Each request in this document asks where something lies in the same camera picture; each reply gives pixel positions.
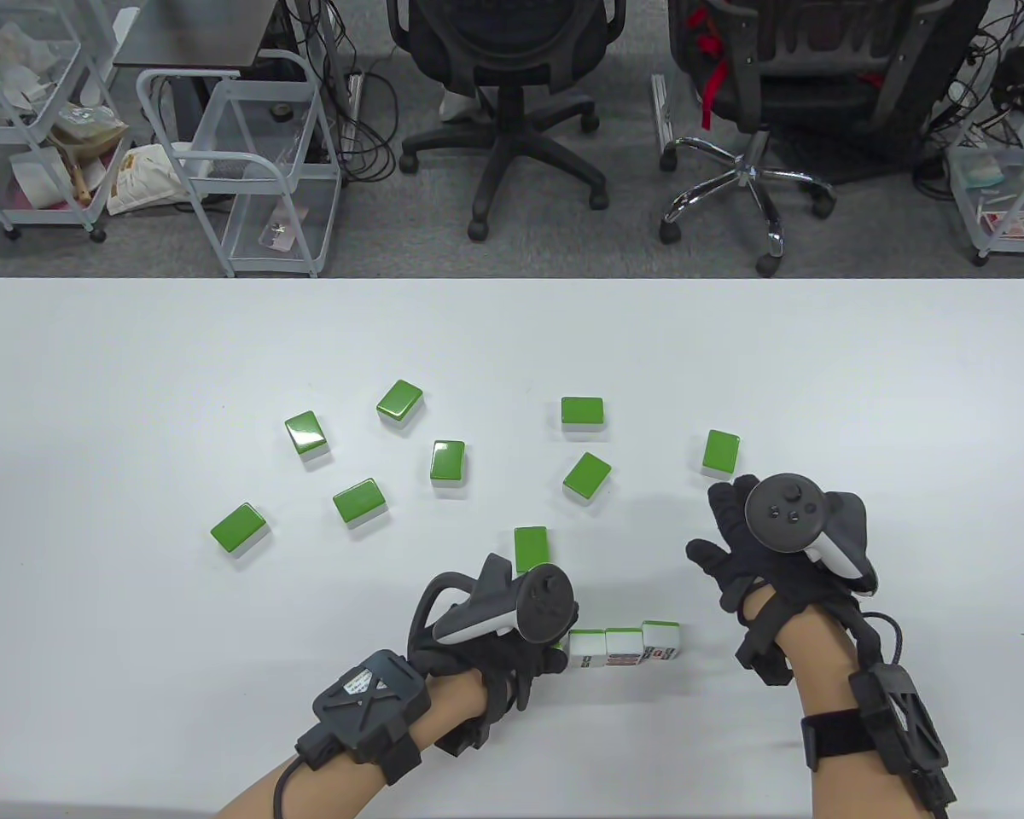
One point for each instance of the black mesh office chair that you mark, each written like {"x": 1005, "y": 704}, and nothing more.
{"x": 512, "y": 34}

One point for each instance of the person's left forearm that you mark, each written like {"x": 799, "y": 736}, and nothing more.
{"x": 341, "y": 793}

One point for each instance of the white printed paper bag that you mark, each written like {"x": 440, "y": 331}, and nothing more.
{"x": 141, "y": 183}

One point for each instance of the wooden utensil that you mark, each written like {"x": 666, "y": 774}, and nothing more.
{"x": 78, "y": 179}

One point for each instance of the clear plastic bag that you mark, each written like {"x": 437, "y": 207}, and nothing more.
{"x": 85, "y": 128}

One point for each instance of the green-backed mahjong tiles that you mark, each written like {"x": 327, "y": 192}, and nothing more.
{"x": 448, "y": 461}

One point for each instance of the black chair with chrome base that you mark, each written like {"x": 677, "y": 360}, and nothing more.
{"x": 819, "y": 94}

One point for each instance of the black tape roll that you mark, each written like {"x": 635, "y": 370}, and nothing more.
{"x": 275, "y": 111}

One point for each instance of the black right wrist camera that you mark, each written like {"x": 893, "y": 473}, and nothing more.
{"x": 900, "y": 717}

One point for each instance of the crumpled white plastic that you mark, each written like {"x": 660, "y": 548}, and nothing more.
{"x": 4, "y": 51}

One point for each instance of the single green-backed mahjong tile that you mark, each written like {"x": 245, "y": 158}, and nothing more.
{"x": 561, "y": 655}
{"x": 582, "y": 411}

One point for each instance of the red white box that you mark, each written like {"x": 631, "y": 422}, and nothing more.
{"x": 1015, "y": 224}

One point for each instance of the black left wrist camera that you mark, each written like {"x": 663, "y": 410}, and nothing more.
{"x": 367, "y": 699}

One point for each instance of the person's right hand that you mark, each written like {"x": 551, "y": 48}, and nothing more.
{"x": 768, "y": 580}

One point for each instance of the black white left hand controller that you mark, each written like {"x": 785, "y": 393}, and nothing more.
{"x": 546, "y": 606}

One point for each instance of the black white hand controller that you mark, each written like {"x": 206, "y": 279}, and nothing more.
{"x": 785, "y": 512}
{"x": 546, "y": 606}

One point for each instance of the white cart far right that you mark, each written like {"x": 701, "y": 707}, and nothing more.
{"x": 964, "y": 51}

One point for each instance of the small clear packet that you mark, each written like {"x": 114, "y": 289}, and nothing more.
{"x": 277, "y": 235}

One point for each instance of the black white right hand controller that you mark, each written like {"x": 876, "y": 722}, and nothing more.
{"x": 785, "y": 512}

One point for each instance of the white cart with boxes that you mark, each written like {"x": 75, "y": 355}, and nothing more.
{"x": 1015, "y": 247}

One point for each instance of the red garment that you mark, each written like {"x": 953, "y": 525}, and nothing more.
{"x": 713, "y": 81}

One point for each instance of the row of mahjong tiles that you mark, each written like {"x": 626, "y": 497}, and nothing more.
{"x": 625, "y": 647}

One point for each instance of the pale teal cloth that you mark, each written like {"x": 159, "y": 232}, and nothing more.
{"x": 981, "y": 175}

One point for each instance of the dark brown desk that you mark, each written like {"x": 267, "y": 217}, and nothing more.
{"x": 196, "y": 34}

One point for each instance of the person's left hand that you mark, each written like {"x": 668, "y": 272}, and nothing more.
{"x": 495, "y": 661}

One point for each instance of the white paper sheet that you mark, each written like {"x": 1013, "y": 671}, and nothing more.
{"x": 38, "y": 175}

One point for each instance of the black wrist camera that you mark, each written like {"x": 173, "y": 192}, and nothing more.
{"x": 367, "y": 699}
{"x": 900, "y": 717}

